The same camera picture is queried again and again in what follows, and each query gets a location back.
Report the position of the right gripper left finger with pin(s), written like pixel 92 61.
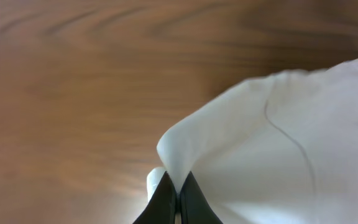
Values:
pixel 162 196

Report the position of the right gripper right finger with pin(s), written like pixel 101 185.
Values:
pixel 194 207

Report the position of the white robot print t-shirt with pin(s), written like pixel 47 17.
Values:
pixel 277 149

